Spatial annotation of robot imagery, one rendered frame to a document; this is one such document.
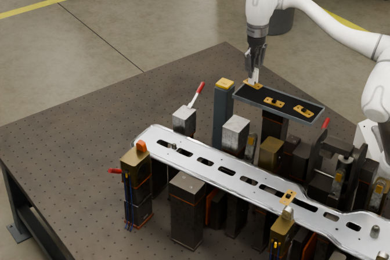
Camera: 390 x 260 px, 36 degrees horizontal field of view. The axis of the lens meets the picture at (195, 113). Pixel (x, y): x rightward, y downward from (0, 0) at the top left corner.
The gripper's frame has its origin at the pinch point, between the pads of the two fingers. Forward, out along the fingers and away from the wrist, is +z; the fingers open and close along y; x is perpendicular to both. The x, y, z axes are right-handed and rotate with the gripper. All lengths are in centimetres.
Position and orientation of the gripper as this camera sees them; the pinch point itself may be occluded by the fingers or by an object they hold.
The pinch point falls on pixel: (253, 76)
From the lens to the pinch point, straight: 253.5
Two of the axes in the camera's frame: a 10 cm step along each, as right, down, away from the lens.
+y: -6.9, 4.3, -5.8
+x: 7.2, 4.2, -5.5
